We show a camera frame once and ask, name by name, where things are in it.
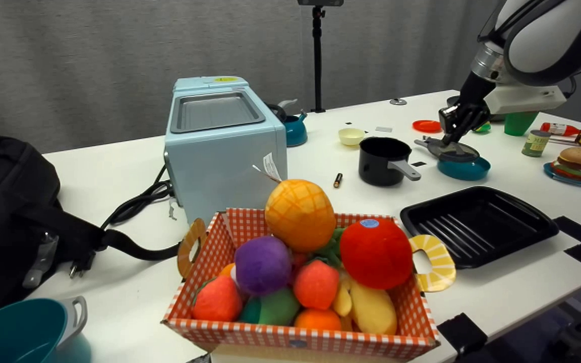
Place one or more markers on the purple plush fruit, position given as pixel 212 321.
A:
pixel 262 265

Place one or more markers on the orange plush pineapple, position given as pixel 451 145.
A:
pixel 301 215

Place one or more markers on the glass pan lid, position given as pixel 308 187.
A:
pixel 448 152

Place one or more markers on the green cup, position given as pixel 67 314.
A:
pixel 516 123

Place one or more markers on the teal pot with handle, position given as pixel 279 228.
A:
pixel 44 332

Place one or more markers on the light blue toaster oven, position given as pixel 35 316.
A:
pixel 219 143

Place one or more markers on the black tripod stand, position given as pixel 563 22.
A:
pixel 317 13

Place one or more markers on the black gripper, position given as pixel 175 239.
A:
pixel 461 118

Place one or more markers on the black plastic tray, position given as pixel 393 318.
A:
pixel 478 225

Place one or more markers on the red plush tomato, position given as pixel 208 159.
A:
pixel 376 253

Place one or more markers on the black backpack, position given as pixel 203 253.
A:
pixel 36 235

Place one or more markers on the small green jar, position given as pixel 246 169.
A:
pixel 534 145

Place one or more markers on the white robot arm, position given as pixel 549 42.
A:
pixel 524 51

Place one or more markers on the yellow plush banana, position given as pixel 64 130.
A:
pixel 370 310

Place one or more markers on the blue frying pan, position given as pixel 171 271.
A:
pixel 467 170

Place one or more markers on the red round lid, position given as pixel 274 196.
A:
pixel 425 127

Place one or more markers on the checkered fruit basket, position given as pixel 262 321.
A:
pixel 416 329

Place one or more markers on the black cooking pot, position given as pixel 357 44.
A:
pixel 383 163

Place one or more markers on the blue plate with toy burger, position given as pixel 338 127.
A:
pixel 568 167

